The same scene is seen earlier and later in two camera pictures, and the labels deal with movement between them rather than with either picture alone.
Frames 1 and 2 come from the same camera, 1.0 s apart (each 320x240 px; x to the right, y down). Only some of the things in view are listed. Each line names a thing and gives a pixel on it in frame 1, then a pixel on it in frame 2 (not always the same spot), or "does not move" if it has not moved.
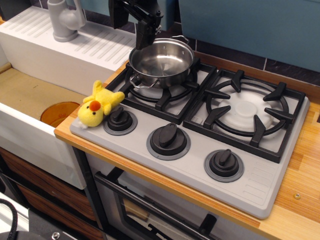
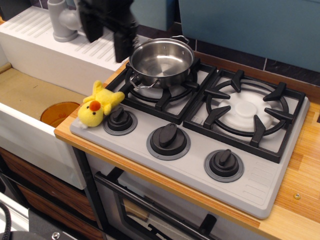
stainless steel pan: x=166 y=62 does not move
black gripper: x=149 y=10 -> x=119 y=15
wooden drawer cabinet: x=49 y=197 does not move
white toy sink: x=36 y=71 does not move
